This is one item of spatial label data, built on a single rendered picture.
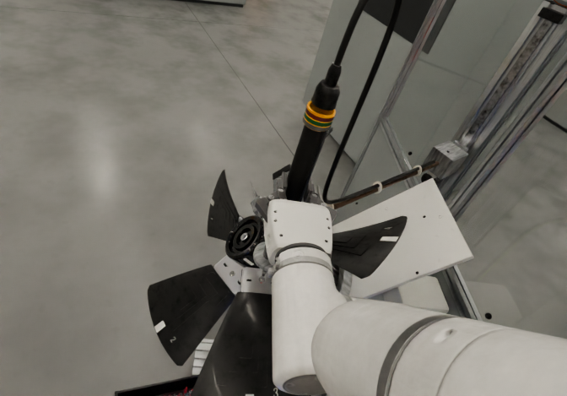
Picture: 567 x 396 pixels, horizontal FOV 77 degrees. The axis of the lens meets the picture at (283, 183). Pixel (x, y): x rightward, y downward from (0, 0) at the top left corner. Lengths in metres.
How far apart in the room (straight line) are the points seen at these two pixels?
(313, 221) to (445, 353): 0.38
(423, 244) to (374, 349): 0.72
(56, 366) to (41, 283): 0.46
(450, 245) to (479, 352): 0.75
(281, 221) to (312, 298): 0.14
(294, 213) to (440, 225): 0.50
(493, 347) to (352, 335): 0.11
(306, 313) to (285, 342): 0.04
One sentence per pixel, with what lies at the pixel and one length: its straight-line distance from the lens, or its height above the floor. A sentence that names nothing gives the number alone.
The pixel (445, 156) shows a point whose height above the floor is 1.40.
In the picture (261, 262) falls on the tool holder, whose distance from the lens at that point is 0.75.
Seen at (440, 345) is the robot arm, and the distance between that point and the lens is 0.20.
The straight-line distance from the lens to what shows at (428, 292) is 1.33.
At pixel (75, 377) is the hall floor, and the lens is 2.05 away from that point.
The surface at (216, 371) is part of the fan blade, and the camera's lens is 0.79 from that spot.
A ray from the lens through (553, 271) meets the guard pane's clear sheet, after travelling 1.14.
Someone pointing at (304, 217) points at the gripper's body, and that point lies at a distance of 0.54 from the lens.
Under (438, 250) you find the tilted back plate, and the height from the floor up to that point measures 1.32.
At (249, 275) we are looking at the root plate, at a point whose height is 1.19.
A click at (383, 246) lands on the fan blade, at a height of 1.42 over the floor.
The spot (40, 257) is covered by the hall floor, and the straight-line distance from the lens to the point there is 2.43.
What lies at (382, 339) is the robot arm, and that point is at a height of 1.70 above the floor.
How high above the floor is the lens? 1.89
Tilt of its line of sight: 40 degrees down
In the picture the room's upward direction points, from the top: 18 degrees clockwise
